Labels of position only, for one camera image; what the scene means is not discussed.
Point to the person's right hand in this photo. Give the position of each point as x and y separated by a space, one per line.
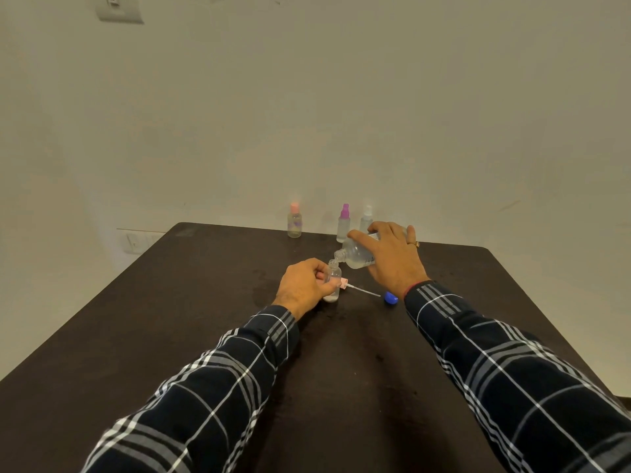
394 268

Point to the person's left hand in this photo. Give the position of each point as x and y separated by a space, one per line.
300 288

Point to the person's right thumb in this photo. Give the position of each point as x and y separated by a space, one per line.
359 239

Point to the person's left thumb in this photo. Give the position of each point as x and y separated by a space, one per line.
329 287

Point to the small clear spray bottle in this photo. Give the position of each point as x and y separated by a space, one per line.
333 283

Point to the large clear refill bottle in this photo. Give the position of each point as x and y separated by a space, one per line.
356 254

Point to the person's left forearm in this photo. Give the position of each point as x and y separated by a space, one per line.
207 394

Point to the person's right forearm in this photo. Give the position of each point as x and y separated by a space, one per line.
522 384

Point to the spray bottle with white cap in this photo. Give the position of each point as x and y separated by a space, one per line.
366 220

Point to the spray bottle with purple cap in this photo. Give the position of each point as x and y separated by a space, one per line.
343 225

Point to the pink spray pump with tube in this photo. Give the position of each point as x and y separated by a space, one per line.
357 288

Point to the blue bottle cap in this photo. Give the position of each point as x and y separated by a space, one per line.
391 298

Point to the spray bottle with orange cap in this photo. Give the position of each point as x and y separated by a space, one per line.
294 223

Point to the red wrist thread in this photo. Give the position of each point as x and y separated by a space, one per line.
415 287

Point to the white wall socket plate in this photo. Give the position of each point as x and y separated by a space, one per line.
138 241

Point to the white wall switch plate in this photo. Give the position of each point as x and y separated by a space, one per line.
120 7

